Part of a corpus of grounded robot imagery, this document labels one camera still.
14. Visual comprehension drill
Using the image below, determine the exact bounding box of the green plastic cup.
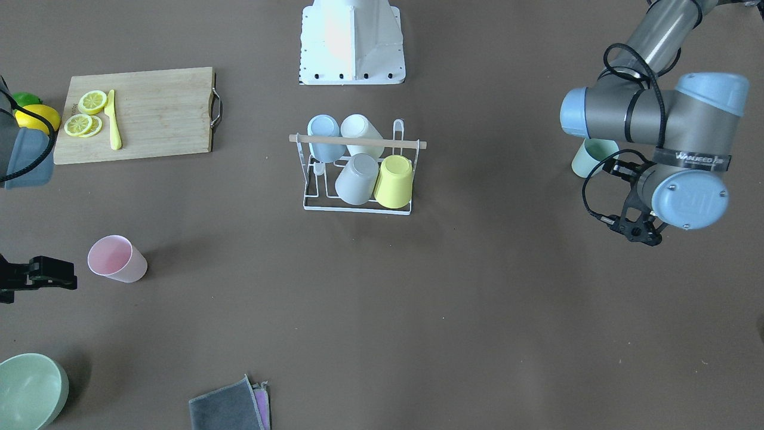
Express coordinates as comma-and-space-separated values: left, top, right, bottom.
571, 139, 620, 179

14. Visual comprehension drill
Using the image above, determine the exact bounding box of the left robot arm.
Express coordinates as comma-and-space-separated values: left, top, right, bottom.
560, 1, 750, 245

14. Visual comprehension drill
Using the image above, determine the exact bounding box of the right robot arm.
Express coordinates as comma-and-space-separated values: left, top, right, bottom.
1, 78, 56, 189

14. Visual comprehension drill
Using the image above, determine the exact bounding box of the yellow plastic cup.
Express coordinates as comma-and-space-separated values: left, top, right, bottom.
373, 155, 413, 209

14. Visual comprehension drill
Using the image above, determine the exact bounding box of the grey plastic cup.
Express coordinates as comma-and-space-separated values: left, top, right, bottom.
335, 154, 379, 206

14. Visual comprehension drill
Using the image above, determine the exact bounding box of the white plastic cup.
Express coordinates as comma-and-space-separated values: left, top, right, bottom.
340, 113, 384, 159

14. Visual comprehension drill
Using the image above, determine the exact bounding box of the light blue plastic cup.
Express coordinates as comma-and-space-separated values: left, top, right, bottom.
307, 114, 347, 163

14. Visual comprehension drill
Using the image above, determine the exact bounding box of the pink plastic cup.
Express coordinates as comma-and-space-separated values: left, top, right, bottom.
87, 235, 148, 283

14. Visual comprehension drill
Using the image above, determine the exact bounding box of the purple folded cloth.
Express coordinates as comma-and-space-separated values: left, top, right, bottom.
251, 381, 271, 430

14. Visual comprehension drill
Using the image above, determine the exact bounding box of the wooden cutting board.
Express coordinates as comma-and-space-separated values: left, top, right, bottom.
54, 66, 222, 165

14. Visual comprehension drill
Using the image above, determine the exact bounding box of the grey folded cloth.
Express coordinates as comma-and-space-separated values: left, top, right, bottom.
189, 376, 262, 429

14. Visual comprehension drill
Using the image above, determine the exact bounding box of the yellow plastic knife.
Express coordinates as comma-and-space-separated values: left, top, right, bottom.
104, 89, 122, 151

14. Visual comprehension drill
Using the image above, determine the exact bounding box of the lemon slice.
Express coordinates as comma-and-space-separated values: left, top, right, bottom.
63, 113, 103, 138
77, 90, 107, 115

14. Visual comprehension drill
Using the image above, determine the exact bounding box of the yellow lemon front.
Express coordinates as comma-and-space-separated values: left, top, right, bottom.
14, 104, 61, 134

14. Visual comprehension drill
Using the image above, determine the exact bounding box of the green lime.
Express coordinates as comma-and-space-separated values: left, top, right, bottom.
12, 92, 44, 108

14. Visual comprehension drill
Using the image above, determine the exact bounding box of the green ceramic bowl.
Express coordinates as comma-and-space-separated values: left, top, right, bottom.
1, 353, 69, 429

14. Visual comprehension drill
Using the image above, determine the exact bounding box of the white wire cup holder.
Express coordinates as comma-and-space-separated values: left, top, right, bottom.
289, 114, 427, 216

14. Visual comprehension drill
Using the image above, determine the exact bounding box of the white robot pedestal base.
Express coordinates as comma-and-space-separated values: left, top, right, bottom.
298, 1, 406, 85

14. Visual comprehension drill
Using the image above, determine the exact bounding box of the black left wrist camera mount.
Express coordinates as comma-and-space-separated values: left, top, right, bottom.
597, 158, 667, 247

